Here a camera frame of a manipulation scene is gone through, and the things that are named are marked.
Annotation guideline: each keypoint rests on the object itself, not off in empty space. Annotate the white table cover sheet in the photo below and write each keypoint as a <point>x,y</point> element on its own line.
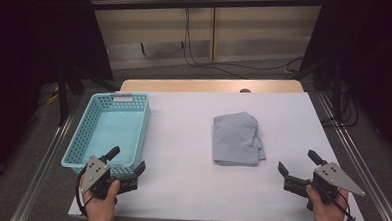
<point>187,177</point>

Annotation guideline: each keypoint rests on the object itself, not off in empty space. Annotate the black curtain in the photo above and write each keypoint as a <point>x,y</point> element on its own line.
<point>369,58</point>
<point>29,50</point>

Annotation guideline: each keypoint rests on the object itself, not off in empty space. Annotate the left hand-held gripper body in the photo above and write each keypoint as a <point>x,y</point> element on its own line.
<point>96,173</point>

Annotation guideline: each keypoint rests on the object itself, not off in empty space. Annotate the person's right hand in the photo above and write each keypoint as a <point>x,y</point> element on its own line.
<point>329,218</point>

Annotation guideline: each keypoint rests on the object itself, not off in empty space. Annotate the metal floor rail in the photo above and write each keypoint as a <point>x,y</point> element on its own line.
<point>44,170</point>
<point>365,168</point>

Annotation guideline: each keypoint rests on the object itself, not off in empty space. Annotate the light blue perforated plastic basket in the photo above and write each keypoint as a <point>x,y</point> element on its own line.
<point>116,130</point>

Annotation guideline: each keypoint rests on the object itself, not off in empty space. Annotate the person's left hand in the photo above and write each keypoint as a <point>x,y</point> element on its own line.
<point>101,209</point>

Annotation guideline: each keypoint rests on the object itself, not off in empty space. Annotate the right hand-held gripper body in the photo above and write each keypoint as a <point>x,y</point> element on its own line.
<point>334,176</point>

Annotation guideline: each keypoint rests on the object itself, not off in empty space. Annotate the light blue garment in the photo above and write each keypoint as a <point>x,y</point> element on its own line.
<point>236,139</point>

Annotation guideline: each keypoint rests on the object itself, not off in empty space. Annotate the black metal stand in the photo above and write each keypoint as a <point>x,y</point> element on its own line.
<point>64,94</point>

